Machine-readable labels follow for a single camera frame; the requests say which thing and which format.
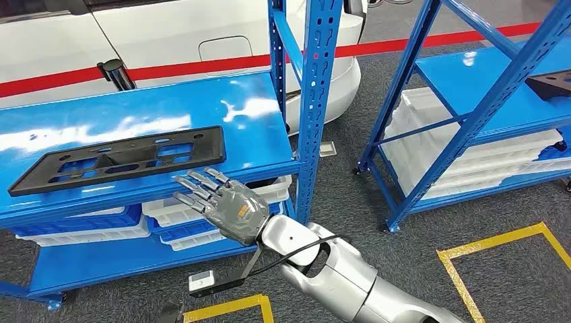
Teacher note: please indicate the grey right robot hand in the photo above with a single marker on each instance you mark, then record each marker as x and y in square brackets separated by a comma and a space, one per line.
[236, 214]

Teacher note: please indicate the black plastic mounting plate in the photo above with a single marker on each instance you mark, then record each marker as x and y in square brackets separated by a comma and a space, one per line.
[207, 145]
[553, 87]
[263, 183]

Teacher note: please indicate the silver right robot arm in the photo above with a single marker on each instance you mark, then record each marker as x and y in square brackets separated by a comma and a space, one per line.
[348, 276]

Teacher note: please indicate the blue steel shelf rack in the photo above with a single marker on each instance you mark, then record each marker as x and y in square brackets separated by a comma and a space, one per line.
[468, 76]
[178, 107]

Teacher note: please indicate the white plastic bin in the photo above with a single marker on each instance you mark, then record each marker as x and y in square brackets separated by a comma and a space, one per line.
[276, 191]
[424, 120]
[504, 162]
[102, 211]
[89, 239]
[464, 185]
[192, 243]

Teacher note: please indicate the yellow floor tape square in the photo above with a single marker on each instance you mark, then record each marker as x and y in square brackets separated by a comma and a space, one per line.
[223, 307]
[490, 243]

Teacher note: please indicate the grey floor socket plate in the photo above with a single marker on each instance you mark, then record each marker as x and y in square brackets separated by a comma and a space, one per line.
[328, 149]

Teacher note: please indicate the white car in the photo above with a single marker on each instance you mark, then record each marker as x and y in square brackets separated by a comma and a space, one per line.
[156, 31]

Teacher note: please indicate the red barrier belt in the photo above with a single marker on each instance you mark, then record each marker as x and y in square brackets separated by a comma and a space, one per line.
[58, 80]

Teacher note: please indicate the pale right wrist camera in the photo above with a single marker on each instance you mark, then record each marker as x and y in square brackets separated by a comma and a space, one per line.
[200, 281]

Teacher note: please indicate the black stanchion post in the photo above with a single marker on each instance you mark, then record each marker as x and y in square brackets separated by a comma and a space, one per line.
[117, 73]

